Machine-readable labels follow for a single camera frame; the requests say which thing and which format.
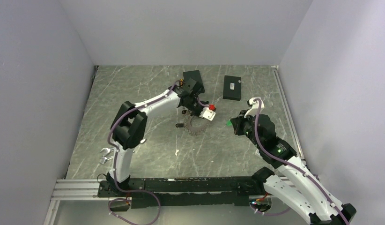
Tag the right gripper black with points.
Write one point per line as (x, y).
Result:
(238, 121)

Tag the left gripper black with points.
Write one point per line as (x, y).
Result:
(198, 114)

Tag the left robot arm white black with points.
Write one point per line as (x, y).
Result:
(129, 125)

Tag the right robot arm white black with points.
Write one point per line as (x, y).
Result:
(289, 179)

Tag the black box left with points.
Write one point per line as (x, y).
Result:
(196, 76)

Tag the black head key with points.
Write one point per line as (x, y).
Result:
(180, 125)

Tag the black box with label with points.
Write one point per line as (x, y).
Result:
(232, 88)

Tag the silver wrench upper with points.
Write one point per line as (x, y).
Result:
(106, 151)

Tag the silver wrench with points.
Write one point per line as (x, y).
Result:
(106, 151)
(105, 159)

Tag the silver wrench lower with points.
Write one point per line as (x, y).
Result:
(105, 159)

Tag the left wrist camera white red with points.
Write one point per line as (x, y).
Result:
(208, 112)

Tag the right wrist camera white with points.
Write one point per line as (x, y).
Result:
(256, 106)

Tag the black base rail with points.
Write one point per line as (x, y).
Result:
(150, 192)

